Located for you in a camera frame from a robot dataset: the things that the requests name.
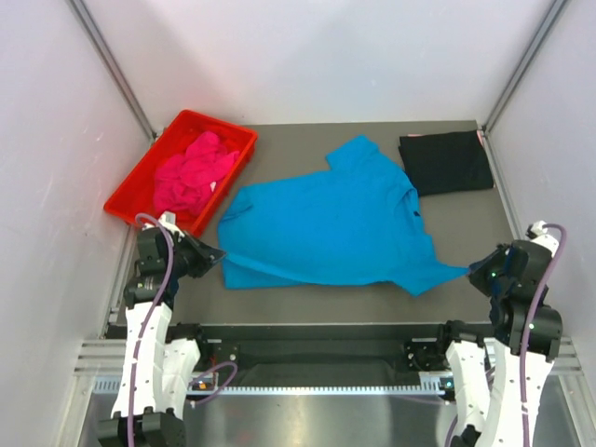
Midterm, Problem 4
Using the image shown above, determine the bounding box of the folded black t shirt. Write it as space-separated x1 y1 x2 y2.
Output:
399 130 494 196

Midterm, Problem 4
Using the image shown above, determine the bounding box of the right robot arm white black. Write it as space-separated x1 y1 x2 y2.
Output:
434 234 562 446

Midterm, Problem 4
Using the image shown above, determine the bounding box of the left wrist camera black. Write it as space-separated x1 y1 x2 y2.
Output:
135 226 169 276

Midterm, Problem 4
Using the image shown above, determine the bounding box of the blue t shirt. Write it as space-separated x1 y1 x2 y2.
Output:
218 136 467 295

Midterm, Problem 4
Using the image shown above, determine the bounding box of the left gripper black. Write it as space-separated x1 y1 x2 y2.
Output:
166 229 226 278

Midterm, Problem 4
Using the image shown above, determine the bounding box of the corner aluminium post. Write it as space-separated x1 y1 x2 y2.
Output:
481 0 570 132
66 0 156 141

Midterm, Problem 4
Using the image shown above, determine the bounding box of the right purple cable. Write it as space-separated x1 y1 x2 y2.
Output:
444 223 568 447

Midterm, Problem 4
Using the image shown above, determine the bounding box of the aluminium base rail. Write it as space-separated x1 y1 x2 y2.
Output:
74 337 583 397

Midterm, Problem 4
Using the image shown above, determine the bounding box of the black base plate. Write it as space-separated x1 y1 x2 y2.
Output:
208 339 447 372

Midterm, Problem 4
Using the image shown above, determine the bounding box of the red plastic bin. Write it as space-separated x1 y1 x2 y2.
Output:
104 110 258 236

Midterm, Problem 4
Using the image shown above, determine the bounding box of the right corner aluminium post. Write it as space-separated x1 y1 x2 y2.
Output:
481 0 570 132

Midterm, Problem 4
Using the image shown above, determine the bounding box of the pink t shirt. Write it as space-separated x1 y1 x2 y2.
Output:
153 131 239 216

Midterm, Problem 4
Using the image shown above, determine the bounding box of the left corner aluminium post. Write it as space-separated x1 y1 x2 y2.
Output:
66 0 156 141

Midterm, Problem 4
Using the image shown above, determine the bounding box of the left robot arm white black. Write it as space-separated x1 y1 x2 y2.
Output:
98 223 224 446

